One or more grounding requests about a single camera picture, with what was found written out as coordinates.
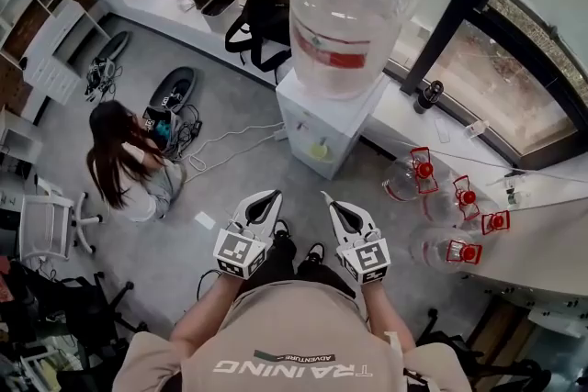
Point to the white side desk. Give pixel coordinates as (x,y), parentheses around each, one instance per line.
(18,137)

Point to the person's left shoe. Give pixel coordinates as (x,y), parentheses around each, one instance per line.
(281,230)

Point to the black backpack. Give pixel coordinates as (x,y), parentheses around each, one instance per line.
(264,27)

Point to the person's shoe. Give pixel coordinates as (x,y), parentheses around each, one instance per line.
(281,230)
(315,253)

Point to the dark thermos flask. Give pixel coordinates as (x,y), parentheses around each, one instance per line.
(427,96)

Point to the white water dispenser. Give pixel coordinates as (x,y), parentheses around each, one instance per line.
(321,124)

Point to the large clear water bottle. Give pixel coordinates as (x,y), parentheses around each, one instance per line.
(340,23)

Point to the white office chair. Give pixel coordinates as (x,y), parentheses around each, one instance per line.
(46,225)

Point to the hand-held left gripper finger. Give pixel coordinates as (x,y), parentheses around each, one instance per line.
(241,211)
(273,216)

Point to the person's right shoe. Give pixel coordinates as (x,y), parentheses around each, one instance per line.
(315,253)

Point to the white shelf cabinet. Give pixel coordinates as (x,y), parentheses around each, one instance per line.
(50,41)

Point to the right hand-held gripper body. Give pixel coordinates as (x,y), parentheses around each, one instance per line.
(367,259)

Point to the black mesh office chair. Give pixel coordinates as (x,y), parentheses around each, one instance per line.
(92,303)

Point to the person's black trousers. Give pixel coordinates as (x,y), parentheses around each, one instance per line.
(285,261)

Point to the grey metal lockers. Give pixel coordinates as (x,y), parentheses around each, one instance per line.
(542,252)

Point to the person's right forearm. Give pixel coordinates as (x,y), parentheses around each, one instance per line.
(386,312)

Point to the person in white shirt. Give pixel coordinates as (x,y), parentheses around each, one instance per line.
(285,335)

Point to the black window frame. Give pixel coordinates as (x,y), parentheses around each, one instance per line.
(459,4)

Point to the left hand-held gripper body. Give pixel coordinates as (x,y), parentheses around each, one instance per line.
(236,252)

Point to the black oval tray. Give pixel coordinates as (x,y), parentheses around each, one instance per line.
(172,82)
(116,45)

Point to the white waste bin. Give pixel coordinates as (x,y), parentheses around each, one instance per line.
(219,11)

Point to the person's left forearm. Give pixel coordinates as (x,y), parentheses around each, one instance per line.
(206,312)

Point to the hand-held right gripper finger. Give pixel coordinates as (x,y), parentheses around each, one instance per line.
(366,221)
(337,230)

